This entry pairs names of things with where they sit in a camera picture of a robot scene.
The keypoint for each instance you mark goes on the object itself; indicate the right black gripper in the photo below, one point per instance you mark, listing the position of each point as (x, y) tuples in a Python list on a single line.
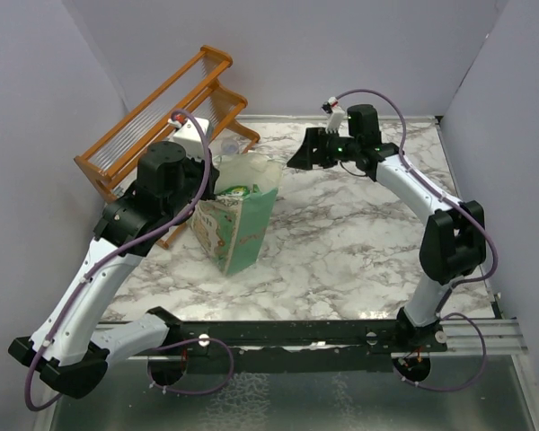
[(305, 157)]

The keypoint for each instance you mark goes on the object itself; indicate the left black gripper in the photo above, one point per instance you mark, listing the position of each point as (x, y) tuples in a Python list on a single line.
[(208, 189)]

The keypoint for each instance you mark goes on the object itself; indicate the green printed paper bag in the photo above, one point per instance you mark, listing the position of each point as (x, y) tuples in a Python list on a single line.
[(231, 230)]

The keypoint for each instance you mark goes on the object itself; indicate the green yellow snack packet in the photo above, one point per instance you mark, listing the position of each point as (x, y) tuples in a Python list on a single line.
[(239, 191)]

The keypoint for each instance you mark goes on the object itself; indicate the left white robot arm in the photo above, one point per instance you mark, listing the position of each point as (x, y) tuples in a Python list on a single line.
[(65, 351)]

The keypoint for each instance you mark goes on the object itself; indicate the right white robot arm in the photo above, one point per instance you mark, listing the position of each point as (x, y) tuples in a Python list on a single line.
[(452, 246)]

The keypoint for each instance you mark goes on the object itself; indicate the small clear plastic jar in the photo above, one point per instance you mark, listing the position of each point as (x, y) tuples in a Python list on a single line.
[(229, 147)]

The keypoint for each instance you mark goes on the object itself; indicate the orange wooden shelf rack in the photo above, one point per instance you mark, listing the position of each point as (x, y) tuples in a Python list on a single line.
[(196, 88)]

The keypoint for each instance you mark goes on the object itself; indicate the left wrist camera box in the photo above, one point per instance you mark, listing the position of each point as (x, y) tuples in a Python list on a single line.
[(186, 134)]

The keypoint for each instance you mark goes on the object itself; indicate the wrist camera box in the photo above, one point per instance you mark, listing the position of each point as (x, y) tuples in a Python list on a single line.
[(186, 134), (335, 115)]

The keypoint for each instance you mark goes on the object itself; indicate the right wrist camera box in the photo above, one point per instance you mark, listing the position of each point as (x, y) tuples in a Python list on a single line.
[(335, 115)]

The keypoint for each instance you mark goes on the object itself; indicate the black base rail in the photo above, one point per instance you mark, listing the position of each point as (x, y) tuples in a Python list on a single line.
[(287, 347)]

